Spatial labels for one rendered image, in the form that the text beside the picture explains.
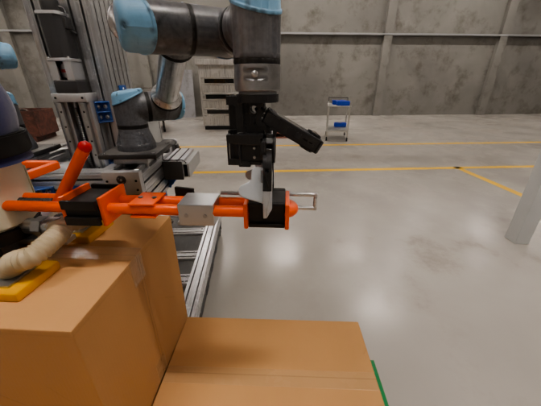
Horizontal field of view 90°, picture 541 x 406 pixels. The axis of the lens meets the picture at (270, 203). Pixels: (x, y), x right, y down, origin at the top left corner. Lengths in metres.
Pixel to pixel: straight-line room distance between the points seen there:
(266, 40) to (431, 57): 12.70
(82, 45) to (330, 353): 1.47
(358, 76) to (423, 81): 2.59
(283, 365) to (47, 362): 0.57
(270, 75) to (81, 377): 0.60
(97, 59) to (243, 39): 1.05
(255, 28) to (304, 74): 10.93
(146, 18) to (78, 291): 0.48
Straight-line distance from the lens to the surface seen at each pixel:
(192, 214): 0.54
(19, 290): 0.67
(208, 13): 0.54
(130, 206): 0.58
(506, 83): 15.08
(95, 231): 0.80
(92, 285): 0.64
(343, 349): 0.98
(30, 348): 0.64
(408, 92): 12.78
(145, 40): 0.51
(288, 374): 0.91
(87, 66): 1.48
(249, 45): 0.45
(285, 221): 0.50
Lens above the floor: 1.30
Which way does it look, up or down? 24 degrees down
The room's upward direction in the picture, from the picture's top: straight up
